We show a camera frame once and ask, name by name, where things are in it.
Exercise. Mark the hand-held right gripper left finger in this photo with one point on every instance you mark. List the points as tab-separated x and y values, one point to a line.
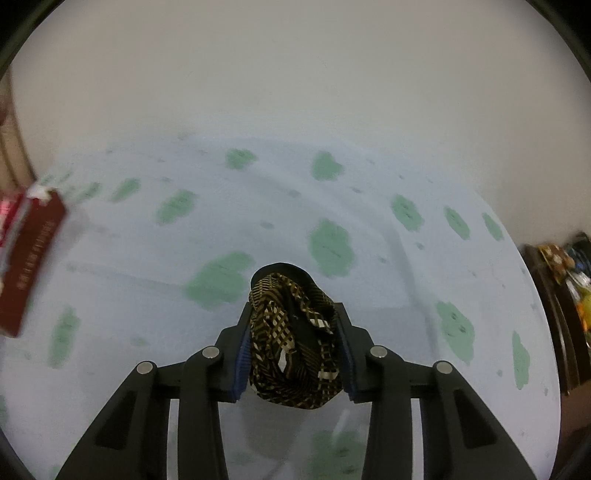
242	364

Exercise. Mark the dark small item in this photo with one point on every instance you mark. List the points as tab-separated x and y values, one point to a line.
295	360

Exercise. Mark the colourful clutter pile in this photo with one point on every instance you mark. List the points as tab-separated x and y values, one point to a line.
561	265

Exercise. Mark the tablecloth with green prints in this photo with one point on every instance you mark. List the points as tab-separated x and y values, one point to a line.
277	194

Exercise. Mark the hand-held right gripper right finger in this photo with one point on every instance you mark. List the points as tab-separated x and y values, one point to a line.
348	364

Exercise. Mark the red tin box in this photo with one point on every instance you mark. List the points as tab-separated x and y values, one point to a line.
32	258

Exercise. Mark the beige printed curtain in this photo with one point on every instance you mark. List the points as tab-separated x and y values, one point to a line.
11	147

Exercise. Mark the dark wooden cabinet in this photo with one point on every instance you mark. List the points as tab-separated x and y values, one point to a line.
558	332

